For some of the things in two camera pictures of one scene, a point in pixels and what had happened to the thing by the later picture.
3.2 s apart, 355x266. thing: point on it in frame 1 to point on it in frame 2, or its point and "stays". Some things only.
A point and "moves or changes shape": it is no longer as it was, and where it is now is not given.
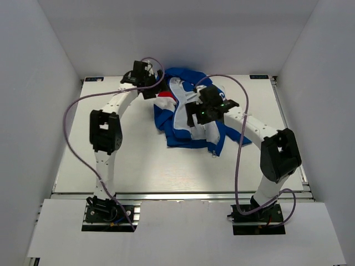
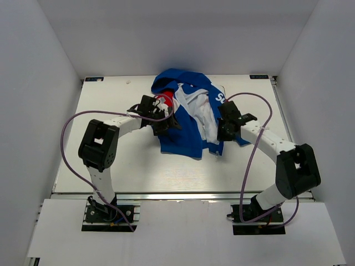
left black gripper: x=151 y=94 to x=171 y=123
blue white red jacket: x=179 y=87 moves or changes shape
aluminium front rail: x=179 y=196 stays
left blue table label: x=94 y=78 stays
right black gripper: x=193 y=108 to x=220 y=136
